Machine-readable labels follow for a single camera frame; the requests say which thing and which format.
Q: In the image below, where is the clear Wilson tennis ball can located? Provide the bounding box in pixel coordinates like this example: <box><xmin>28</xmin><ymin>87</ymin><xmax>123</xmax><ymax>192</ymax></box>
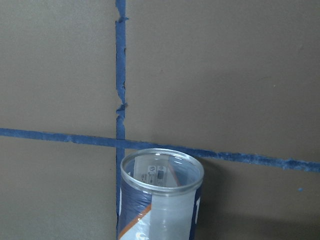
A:
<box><xmin>117</xmin><ymin>148</ymin><xmax>204</xmax><ymax>240</ymax></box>

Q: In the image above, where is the brown paper table cover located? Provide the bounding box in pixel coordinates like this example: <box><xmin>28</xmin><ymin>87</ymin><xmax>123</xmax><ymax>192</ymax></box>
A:
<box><xmin>0</xmin><ymin>0</ymin><xmax>320</xmax><ymax>240</ymax></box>

